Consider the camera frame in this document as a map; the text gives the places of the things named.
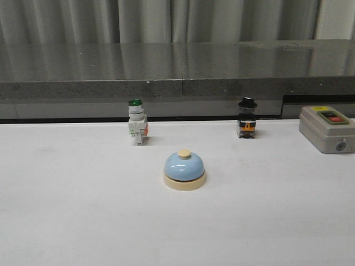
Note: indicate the blue call bell cream base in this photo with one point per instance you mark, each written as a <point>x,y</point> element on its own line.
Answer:
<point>184,171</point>

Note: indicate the grey on off switch box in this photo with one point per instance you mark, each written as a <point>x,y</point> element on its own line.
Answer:
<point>327,129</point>

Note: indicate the grey stone counter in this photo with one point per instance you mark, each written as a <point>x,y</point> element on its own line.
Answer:
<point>180,81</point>

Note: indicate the black rotary selector switch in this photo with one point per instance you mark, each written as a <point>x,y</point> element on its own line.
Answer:
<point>246,121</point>

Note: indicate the green pushbutton switch white body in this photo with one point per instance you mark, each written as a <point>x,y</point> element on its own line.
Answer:
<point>138,121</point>

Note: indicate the grey curtain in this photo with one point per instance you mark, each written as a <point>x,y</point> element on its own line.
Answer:
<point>50,22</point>

